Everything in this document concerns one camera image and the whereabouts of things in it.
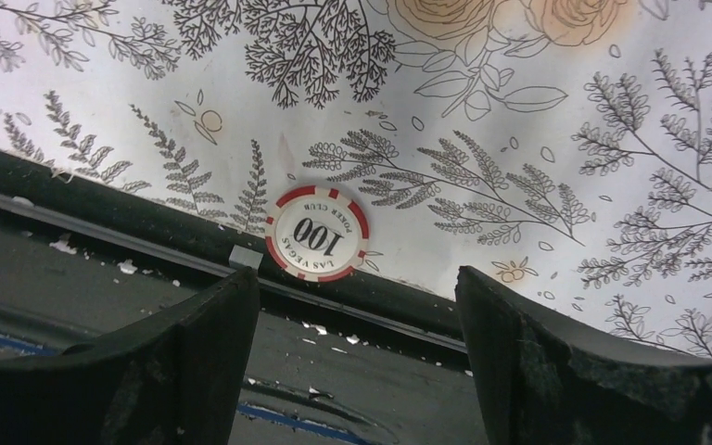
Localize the falling red poker chip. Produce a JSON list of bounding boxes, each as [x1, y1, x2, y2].
[[264, 185, 370, 283]]

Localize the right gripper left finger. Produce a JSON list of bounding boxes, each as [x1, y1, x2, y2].
[[0, 268, 261, 444]]

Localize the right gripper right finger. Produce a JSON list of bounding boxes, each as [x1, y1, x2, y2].
[[455, 266, 712, 444]]

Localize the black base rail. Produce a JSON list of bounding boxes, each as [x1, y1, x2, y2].
[[0, 152, 486, 444]]

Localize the floral table mat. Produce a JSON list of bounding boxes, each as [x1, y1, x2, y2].
[[0, 1, 712, 359]]

